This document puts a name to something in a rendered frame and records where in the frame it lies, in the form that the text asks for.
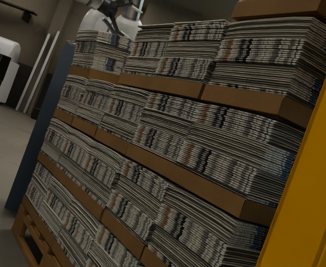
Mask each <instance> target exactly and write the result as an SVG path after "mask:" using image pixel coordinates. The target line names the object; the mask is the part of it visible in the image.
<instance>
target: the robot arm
mask: <svg viewBox="0 0 326 267"><path fill-rule="evenodd" d="M75 1H77V2H79V3H83V4H85V5H86V6H88V7H90V8H92V9H90V10H89V11H88V12H87V13H86V15H85V16H84V18H83V20H82V22H81V24H80V27H79V30H100V31H104V32H109V33H113V34H117V35H120V36H124V37H126V38H129V39H131V40H133V41H134V40H135V39H134V38H133V37H130V36H128V35H132V36H134V37H135V38H136V36H137V33H138V30H141V28H139V27H138V25H142V23H141V21H140V20H139V17H140V14H141V13H143V12H142V11H141V9H142V5H143V1H144V0H122V1H125V3H124V4H119V5H116V3H115V1H117V0H75ZM122 6H124V8H123V12H122V14H121V15H120V16H118V17H117V19H116V20H115V17H114V16H115V15H116V13H117V11H118V7H122ZM76 39H77V38H76ZM76 42H77V41H76V40H75V41H68V40H66V41H65V44H68V45H70V46H73V47H76V46H77V45H76Z"/></svg>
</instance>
